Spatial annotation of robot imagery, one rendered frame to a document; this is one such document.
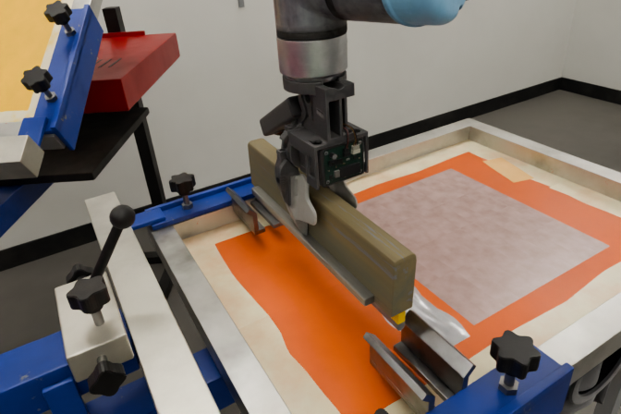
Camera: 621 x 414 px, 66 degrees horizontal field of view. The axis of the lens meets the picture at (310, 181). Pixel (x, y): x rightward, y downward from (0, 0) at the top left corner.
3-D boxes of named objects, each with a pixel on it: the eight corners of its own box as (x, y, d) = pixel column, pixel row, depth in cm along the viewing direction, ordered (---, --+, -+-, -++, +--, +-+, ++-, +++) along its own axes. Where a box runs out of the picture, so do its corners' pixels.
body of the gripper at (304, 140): (315, 197, 53) (307, 91, 47) (279, 169, 59) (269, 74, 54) (371, 176, 56) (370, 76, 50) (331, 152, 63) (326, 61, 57)
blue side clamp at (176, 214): (296, 192, 99) (293, 162, 96) (308, 202, 96) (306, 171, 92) (152, 241, 87) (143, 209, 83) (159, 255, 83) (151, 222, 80)
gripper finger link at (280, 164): (278, 208, 59) (282, 140, 55) (273, 202, 60) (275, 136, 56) (311, 201, 61) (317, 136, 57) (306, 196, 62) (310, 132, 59)
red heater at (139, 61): (63, 67, 185) (54, 36, 179) (181, 60, 184) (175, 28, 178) (-36, 127, 131) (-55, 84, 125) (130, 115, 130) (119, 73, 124)
